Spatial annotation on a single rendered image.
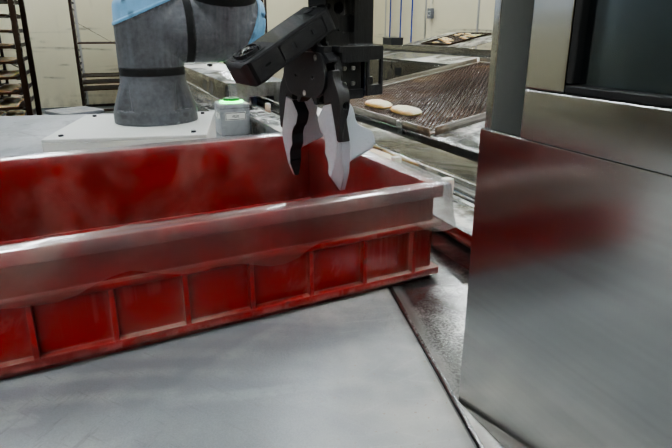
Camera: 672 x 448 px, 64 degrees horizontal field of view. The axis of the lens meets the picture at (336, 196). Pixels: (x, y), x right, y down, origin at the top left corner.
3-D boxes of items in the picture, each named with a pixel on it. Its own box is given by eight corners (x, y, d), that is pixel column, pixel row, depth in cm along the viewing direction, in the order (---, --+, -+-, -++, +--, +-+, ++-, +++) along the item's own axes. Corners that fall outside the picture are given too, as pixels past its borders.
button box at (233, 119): (215, 145, 134) (212, 100, 131) (246, 142, 138) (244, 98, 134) (222, 151, 127) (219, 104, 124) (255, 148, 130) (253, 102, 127)
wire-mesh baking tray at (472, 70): (320, 102, 137) (319, 96, 136) (480, 62, 153) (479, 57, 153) (429, 137, 93) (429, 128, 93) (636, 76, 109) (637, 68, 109)
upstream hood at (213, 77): (169, 75, 260) (168, 57, 257) (207, 74, 267) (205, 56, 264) (229, 110, 150) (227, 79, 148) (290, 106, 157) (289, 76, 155)
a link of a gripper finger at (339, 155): (391, 179, 58) (373, 95, 58) (349, 189, 54) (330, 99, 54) (372, 183, 60) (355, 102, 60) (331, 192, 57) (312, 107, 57)
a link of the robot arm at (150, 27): (115, 65, 102) (106, -11, 98) (187, 63, 107) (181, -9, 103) (118, 69, 92) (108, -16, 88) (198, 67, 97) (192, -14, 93)
